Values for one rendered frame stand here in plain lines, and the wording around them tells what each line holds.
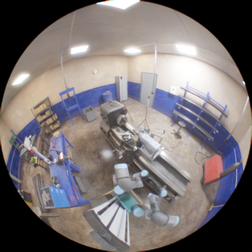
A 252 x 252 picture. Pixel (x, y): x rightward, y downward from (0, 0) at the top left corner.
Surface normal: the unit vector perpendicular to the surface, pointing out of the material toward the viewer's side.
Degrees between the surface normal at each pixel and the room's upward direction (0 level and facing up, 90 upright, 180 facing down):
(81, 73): 90
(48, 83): 90
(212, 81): 90
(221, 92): 90
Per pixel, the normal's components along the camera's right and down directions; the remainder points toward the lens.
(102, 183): -0.02, -0.74
